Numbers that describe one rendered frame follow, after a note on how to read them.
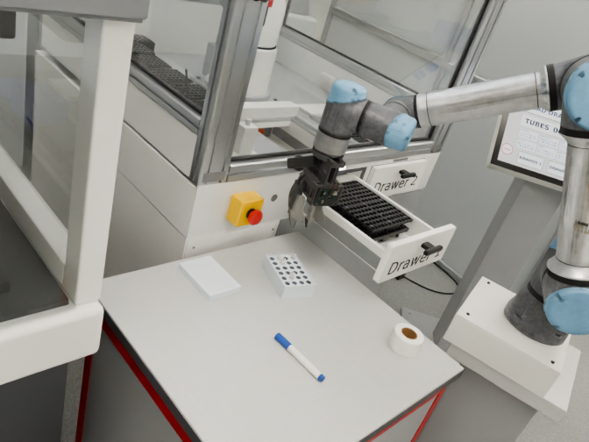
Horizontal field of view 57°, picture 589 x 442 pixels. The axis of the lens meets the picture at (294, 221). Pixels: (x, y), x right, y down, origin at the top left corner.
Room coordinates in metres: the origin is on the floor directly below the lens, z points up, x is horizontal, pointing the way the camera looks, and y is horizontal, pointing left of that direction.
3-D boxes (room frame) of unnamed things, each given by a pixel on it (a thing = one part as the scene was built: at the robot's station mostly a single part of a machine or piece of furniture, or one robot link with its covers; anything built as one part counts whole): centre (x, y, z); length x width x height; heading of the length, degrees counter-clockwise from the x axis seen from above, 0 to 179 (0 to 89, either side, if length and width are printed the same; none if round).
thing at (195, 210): (1.78, 0.28, 0.87); 1.02 x 0.95 x 0.14; 141
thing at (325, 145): (1.14, -0.03, 1.12); 0.08 x 0.08 x 0.05
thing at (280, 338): (0.85, -0.09, 0.77); 0.14 x 0.02 x 0.02; 53
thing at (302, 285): (1.10, -0.03, 0.78); 0.12 x 0.08 x 0.04; 33
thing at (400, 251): (1.24, -0.32, 0.87); 0.29 x 0.02 x 0.11; 141
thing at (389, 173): (1.68, -0.27, 0.87); 0.29 x 0.02 x 0.11; 141
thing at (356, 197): (1.37, -0.17, 0.87); 0.22 x 0.18 x 0.06; 51
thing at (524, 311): (1.14, -0.63, 0.89); 0.15 x 0.15 x 0.10
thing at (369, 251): (1.37, -0.16, 0.86); 0.40 x 0.26 x 0.06; 51
